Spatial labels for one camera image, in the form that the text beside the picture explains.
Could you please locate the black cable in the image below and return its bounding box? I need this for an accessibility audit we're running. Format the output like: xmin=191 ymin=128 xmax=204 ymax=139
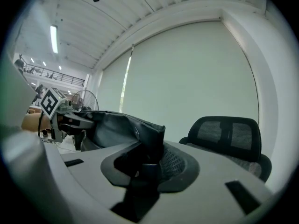
xmin=37 ymin=111 xmax=45 ymax=138

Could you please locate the wide white roller blind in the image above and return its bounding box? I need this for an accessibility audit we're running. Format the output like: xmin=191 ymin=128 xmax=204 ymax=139
xmin=121 ymin=20 xmax=260 ymax=144

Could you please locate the long ceiling tube light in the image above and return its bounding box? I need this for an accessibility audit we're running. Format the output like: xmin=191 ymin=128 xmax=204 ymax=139
xmin=50 ymin=25 xmax=59 ymax=54

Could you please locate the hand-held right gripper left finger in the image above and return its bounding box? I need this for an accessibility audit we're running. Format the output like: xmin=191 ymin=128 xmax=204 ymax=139
xmin=100 ymin=146 xmax=141 ymax=188

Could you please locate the black mesh office chair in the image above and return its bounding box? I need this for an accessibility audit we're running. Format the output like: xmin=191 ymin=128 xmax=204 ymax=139
xmin=178 ymin=116 xmax=273 ymax=183

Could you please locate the narrow white roller blind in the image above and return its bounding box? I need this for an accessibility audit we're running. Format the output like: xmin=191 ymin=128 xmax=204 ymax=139
xmin=96 ymin=49 xmax=133 ymax=113

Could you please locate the black bag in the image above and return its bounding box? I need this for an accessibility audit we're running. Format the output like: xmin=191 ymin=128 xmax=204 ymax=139
xmin=80 ymin=110 xmax=166 ymax=184

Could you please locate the black balcony railing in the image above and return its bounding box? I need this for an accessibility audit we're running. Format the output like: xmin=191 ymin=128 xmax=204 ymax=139
xmin=23 ymin=63 xmax=85 ymax=87

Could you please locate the standing metal fan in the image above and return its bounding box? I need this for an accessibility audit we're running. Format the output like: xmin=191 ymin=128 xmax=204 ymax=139
xmin=71 ymin=90 xmax=100 ymax=112

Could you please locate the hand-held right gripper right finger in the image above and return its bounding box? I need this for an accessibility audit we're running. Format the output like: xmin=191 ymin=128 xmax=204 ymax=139
xmin=157 ymin=142 xmax=200 ymax=194

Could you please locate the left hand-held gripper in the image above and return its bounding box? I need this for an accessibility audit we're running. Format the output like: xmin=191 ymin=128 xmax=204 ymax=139
xmin=39 ymin=87 xmax=95 ymax=144

